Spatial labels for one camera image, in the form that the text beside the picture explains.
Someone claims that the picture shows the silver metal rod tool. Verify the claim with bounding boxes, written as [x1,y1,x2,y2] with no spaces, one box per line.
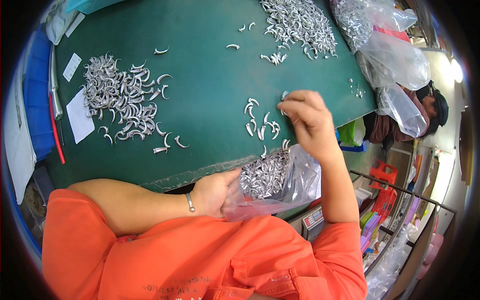
[48,44,65,121]

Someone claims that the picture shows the grey weighing scale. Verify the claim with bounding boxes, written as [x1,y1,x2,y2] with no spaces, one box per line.
[301,205,325,243]

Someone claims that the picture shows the red plastic stool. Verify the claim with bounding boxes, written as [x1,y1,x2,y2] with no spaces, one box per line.
[368,160,398,223]

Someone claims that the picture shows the small cluster of metal hooks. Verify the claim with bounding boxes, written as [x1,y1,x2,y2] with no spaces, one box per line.
[260,52,289,66]

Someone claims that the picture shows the white board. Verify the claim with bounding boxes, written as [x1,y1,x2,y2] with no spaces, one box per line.
[3,67,37,205]

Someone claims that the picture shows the wide heap of metal hooks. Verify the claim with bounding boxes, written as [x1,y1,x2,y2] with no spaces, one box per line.
[80,52,174,145]

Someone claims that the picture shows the small white paper label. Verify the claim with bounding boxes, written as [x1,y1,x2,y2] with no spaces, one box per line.
[62,52,83,83]

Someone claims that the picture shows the loose group of metal hooks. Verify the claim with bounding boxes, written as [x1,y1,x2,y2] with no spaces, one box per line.
[244,98,282,142]

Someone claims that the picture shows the blue plastic crate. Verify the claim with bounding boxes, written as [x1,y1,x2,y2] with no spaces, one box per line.
[22,23,58,162]

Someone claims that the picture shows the large clear plastic bag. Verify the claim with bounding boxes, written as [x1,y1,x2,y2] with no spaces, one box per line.
[355,31,431,91]

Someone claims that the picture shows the white paper slip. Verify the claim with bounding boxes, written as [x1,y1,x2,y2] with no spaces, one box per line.
[64,12,86,38]

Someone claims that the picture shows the heap of clear plastic bags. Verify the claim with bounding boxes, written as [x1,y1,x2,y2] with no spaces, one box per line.
[365,225,418,300]

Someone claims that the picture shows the white paper sheet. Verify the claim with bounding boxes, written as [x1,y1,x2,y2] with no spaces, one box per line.
[66,89,96,145]

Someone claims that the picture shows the bagged heap of metal hooks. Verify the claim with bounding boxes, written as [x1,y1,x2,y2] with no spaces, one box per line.
[240,148,292,200]

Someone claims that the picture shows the stack of coloured plastic items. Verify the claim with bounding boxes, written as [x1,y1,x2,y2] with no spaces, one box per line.
[359,211,382,254]

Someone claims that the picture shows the clear plastic bag with parts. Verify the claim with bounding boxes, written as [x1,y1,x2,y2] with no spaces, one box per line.
[374,84,428,139]

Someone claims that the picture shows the person's left hand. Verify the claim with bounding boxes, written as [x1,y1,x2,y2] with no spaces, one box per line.
[189,167,244,219]

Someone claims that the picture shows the dark metal rack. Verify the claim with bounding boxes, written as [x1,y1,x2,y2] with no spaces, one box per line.
[349,169,457,279]

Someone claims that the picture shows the person's right hand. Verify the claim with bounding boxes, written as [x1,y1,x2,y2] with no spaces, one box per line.
[277,90,344,164]

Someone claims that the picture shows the teal plastic basket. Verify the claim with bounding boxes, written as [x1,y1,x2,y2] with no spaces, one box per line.
[65,0,125,15]

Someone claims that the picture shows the plastic bag of metal parts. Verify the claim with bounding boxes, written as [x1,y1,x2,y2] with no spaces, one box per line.
[329,0,418,54]

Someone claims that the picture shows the red plastic tube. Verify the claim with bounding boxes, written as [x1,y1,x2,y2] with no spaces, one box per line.
[48,94,67,165]

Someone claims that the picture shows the green bag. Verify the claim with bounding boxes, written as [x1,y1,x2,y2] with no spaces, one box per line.
[337,118,367,147]

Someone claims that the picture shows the dense heap of metal hooks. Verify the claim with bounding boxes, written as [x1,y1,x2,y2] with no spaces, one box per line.
[259,0,338,61]

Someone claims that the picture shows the small scattered metal bits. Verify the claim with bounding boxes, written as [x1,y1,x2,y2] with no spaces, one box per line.
[348,77,365,99]

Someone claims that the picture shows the person's body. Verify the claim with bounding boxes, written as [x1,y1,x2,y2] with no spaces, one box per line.
[41,188,368,300]

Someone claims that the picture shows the crumpled white plastic bag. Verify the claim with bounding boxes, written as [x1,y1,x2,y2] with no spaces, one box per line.
[44,0,78,46]

